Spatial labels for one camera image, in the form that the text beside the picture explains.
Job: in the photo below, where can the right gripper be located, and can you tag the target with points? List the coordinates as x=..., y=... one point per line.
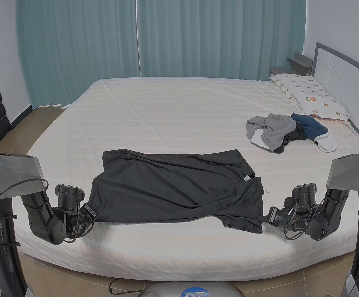
x=275, y=217

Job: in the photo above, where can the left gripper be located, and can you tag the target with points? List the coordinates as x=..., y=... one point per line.
x=89, y=213

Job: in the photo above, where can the black T-shirt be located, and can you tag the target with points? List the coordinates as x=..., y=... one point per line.
x=173, y=187

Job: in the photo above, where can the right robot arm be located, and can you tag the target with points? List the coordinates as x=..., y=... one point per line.
x=349, y=172

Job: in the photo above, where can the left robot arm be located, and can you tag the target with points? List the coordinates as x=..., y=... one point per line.
x=12, y=172

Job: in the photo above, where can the pile of clothes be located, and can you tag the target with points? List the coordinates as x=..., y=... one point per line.
x=275, y=128

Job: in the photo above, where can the bed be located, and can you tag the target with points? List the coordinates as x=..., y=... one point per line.
x=173, y=113

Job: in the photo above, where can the white printed pillow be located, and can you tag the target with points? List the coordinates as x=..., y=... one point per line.
x=309, y=94

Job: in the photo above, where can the grey bedside table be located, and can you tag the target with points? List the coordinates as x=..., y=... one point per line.
x=300, y=62

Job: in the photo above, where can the blue-green curtain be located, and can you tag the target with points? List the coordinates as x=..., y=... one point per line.
x=80, y=42
x=222, y=29

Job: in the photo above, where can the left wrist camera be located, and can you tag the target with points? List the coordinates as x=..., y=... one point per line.
x=69, y=195

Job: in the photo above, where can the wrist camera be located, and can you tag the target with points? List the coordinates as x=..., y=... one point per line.
x=304, y=195
x=69, y=195

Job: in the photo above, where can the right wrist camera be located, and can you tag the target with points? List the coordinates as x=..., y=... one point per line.
x=304, y=195

